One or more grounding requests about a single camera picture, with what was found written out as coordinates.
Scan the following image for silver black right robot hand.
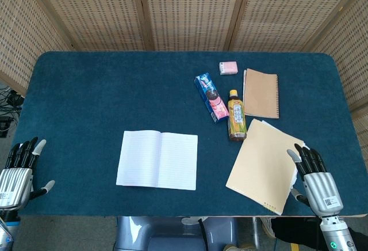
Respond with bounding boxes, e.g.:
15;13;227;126
286;143;344;216

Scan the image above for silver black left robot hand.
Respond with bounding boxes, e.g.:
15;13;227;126
0;136;55;211

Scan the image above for white lined paper notebook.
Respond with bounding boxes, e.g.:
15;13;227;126
116;130;198;191

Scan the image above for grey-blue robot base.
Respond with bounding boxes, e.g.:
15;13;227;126
113;215;239;251

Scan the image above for brown spiral notebook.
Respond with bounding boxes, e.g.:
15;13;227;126
244;68;280;119

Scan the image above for black trousers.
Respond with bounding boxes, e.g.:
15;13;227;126
271;216;368;251

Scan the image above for beige loose-leaf folder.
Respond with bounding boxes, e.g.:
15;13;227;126
225;118;305;216

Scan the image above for white sneaker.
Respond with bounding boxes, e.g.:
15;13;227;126
260;217;277;238

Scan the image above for dark blue felt table cover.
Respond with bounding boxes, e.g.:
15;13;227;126
10;51;368;217

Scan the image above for yellow-label tea bottle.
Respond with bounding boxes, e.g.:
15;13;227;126
227;89;247;142

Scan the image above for blue cookie box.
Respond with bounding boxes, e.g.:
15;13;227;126
194;73;230;124

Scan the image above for pink tissue pack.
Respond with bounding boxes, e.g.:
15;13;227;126
218;60;239;75

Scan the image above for woven bamboo folding screen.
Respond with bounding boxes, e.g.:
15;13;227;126
0;0;368;159

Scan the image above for black floor cables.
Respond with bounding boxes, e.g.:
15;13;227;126
0;85;26;138

